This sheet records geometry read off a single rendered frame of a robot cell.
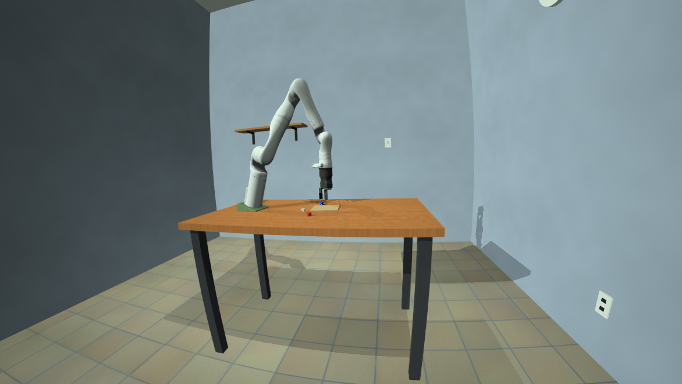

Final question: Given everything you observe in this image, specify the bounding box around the beige square mat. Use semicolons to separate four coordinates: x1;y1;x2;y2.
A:
310;205;340;211

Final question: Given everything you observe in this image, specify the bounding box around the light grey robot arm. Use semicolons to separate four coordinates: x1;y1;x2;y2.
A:
244;79;332;208

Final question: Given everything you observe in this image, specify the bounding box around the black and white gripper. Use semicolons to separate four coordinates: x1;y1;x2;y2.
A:
311;159;333;200

